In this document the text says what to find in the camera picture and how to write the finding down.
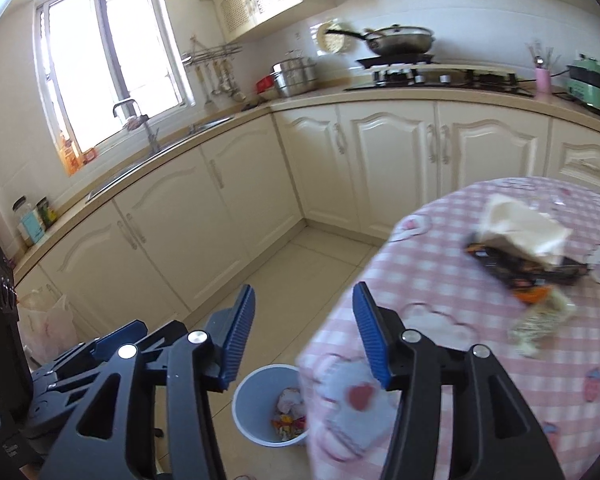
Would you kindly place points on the steel kitchen sink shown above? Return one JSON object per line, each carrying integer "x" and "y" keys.
{"x": 155, "y": 157}

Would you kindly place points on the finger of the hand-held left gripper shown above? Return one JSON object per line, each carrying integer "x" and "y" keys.
{"x": 120, "y": 334}
{"x": 65, "y": 385}

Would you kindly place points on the red pink wrapper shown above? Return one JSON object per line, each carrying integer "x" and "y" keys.
{"x": 298, "y": 416}

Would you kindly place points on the steel steamer pot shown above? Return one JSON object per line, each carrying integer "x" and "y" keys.
{"x": 295, "y": 77}

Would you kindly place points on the wok with lid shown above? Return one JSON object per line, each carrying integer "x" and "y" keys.
{"x": 400, "y": 40}

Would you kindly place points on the hanging ladle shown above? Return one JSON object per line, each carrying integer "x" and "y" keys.
{"x": 235, "y": 87}

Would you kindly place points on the round cream perforated tray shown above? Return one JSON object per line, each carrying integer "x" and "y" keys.
{"x": 332, "y": 42}

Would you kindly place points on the small red box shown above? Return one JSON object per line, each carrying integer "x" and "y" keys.
{"x": 88, "y": 154}

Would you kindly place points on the hanging spatula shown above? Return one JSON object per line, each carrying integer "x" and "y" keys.
{"x": 202, "y": 85}

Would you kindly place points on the round table with pink checked cloth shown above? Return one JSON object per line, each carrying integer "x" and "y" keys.
{"x": 480, "y": 390}

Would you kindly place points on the clear glass jar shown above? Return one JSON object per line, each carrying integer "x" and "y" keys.
{"x": 20, "y": 207}

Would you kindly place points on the steel kitchen faucet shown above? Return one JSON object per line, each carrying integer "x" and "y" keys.
{"x": 152, "y": 135}

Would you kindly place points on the dark green can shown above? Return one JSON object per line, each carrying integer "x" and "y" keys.
{"x": 46, "y": 212}

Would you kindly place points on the teal carton box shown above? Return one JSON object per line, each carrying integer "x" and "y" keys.
{"x": 32, "y": 227}

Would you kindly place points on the black gas stove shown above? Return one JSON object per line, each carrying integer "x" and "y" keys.
{"x": 440, "y": 82}

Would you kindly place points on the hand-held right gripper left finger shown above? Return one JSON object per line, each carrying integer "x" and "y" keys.
{"x": 232, "y": 345}

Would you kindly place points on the pink utensil cup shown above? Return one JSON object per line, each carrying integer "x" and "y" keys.
{"x": 543, "y": 81}

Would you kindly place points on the red bowl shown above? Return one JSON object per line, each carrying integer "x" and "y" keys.
{"x": 265, "y": 84}

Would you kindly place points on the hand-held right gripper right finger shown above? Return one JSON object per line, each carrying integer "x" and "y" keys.
{"x": 372, "y": 340}

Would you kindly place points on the cloth on faucet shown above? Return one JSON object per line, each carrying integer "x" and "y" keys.
{"x": 136, "y": 121}

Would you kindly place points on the hanging slotted spoon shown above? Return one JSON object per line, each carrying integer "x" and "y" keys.
{"x": 221, "y": 80}

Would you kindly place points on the chopsticks and spoons bundle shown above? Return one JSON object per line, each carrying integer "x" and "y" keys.
{"x": 542, "y": 55}

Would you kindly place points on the light blue plastic bin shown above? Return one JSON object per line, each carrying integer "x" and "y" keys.
{"x": 252, "y": 410}

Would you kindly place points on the white plastic bag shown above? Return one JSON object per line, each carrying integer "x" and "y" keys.
{"x": 290, "y": 398}

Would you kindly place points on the green electric cooker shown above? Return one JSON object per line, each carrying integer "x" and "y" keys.
{"x": 592, "y": 85}

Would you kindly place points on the sliding window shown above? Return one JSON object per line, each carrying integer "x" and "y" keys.
{"x": 110, "y": 60}

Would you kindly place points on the cream base cabinets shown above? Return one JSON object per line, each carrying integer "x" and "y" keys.
{"x": 260, "y": 180}

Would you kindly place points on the translucent white shopping bag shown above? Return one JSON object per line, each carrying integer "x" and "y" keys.
{"x": 47, "y": 322}

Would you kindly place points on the white paper napkin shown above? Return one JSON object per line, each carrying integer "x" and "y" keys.
{"x": 520, "y": 230}

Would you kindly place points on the orange detergent bottle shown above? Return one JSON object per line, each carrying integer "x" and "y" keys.
{"x": 67, "y": 152}

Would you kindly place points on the cream patterned wrapper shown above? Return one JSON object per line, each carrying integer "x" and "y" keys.
{"x": 537, "y": 322}

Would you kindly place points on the yellow snack wrapper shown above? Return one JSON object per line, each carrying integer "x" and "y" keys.
{"x": 284, "y": 429}

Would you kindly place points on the wall utensil rack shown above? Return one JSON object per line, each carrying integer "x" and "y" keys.
{"x": 212, "y": 54}

